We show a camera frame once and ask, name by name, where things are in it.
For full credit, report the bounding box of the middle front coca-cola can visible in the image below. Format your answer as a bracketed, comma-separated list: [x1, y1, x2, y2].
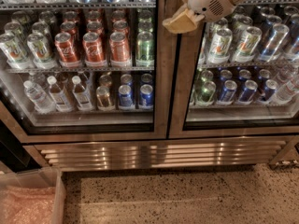
[82, 32, 107, 67]

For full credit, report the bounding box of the blue pepsi can left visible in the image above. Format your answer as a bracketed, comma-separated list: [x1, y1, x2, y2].
[119, 85, 135, 109]

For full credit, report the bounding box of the blue pepsi can right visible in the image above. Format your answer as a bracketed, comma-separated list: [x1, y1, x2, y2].
[139, 84, 153, 109]

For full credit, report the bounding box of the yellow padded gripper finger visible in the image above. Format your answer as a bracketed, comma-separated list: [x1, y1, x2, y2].
[163, 7, 201, 34]

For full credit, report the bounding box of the silver blue tall can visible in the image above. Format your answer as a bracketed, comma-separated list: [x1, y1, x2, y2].
[257, 23, 290, 62]

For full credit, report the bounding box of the right door water bottle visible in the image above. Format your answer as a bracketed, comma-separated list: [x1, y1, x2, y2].
[274, 75, 299, 105]

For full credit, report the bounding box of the door 7up can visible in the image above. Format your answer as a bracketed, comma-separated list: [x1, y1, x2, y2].
[207, 28, 233, 63]
[231, 26, 262, 63]

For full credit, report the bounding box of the front left 7up can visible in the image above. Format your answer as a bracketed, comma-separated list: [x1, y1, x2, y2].
[0, 34, 30, 70]

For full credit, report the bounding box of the clear plastic bin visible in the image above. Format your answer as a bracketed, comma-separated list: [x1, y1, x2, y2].
[0, 168, 66, 224]

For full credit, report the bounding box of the green can right door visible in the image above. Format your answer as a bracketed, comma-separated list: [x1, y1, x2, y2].
[195, 81, 216, 105]

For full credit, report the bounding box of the blue pepsi can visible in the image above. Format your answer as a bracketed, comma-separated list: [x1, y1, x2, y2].
[139, 84, 153, 109]
[119, 85, 135, 109]

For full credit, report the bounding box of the green front soda can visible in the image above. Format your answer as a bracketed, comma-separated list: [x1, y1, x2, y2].
[135, 32, 154, 66]

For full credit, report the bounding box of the glass fridge door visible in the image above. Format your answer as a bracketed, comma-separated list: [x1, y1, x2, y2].
[0, 0, 176, 144]
[170, 0, 299, 138]

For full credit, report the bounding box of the pink bubble wrap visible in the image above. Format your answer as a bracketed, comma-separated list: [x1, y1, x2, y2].
[0, 186, 55, 224]

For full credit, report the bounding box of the brown tea bottle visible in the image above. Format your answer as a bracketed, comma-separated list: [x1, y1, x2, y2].
[72, 76, 94, 111]
[47, 76, 74, 112]

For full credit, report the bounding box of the coca-cola can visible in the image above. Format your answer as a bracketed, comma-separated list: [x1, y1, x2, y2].
[109, 32, 132, 67]
[54, 32, 81, 68]
[82, 32, 107, 67]

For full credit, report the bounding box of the front left coca-cola can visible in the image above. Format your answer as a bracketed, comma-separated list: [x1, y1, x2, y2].
[54, 32, 81, 68]

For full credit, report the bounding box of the blue can door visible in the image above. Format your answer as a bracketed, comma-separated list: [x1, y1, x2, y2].
[257, 79, 278, 105]
[237, 79, 258, 105]
[217, 80, 237, 105]

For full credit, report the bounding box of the gold soda can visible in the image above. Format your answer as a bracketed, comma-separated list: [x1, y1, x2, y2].
[96, 86, 115, 111]

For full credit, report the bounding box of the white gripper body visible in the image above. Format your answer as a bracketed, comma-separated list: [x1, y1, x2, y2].
[187, 0, 236, 22]

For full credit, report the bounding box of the right front coca-cola can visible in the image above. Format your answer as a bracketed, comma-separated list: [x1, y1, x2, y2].
[109, 32, 132, 67]

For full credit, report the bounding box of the steel fridge bottom grille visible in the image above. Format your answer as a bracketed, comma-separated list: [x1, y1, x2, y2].
[25, 134, 298, 172]

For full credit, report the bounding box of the clear water bottle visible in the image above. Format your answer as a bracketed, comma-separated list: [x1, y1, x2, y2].
[23, 80, 55, 114]

